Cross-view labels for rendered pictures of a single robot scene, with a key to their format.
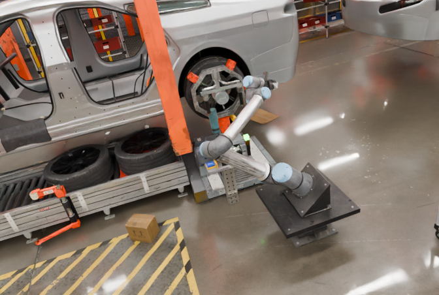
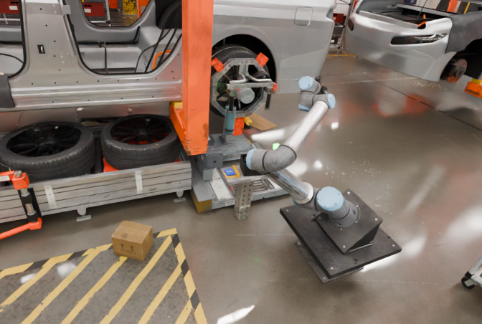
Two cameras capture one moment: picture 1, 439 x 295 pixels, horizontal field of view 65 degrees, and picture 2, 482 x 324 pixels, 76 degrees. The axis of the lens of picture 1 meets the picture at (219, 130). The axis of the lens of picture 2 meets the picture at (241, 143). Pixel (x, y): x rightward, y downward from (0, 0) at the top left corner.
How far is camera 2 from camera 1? 1.05 m
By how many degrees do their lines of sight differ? 14
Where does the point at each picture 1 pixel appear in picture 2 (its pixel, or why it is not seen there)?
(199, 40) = (234, 21)
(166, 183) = (164, 184)
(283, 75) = not seen: hidden behind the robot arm
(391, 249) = (422, 294)
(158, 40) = (205, 3)
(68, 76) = (57, 25)
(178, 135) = (196, 131)
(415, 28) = (422, 66)
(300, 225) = (343, 264)
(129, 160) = (123, 151)
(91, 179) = (66, 167)
